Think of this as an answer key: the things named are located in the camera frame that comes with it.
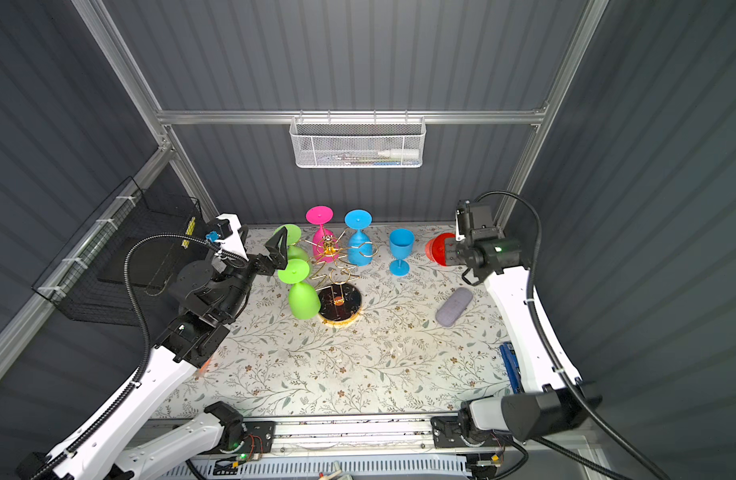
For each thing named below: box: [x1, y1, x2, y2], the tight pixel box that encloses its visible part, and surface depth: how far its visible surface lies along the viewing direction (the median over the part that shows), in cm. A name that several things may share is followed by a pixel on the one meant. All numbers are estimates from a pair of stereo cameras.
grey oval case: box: [435, 287, 473, 327], surface depth 96 cm
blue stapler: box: [499, 342, 525, 394], surface depth 84 cm
